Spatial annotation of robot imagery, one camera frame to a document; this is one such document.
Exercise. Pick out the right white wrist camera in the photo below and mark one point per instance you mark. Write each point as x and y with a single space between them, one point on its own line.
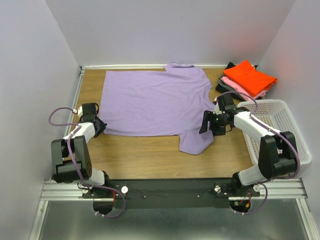
217 109

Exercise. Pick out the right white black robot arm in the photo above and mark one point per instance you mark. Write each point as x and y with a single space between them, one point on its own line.
278 155

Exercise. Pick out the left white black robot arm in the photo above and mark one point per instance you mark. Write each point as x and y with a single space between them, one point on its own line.
71 161

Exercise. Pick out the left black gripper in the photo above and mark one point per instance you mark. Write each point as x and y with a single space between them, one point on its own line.
102 126

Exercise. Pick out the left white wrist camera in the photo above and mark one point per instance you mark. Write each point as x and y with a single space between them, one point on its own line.
78 111

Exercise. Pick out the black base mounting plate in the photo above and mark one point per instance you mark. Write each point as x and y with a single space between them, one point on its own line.
131 199

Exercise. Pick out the dark grey folded t shirt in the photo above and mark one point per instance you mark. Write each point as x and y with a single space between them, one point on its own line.
222 88

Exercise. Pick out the purple t shirt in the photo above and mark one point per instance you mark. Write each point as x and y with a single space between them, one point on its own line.
158 103

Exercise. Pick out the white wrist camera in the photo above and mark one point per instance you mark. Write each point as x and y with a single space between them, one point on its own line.
78 111
217 109

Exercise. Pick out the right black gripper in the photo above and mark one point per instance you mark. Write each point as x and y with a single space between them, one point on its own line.
208 115

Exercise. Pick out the aluminium frame rail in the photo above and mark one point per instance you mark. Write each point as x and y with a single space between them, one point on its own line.
276 189

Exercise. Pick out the pink folded t shirt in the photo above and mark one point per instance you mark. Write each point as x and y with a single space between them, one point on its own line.
226 80

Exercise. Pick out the orange folded t shirt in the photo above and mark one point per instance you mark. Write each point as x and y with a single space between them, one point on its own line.
251 80

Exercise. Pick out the white plastic laundry basket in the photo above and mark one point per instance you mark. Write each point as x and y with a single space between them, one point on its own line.
276 114

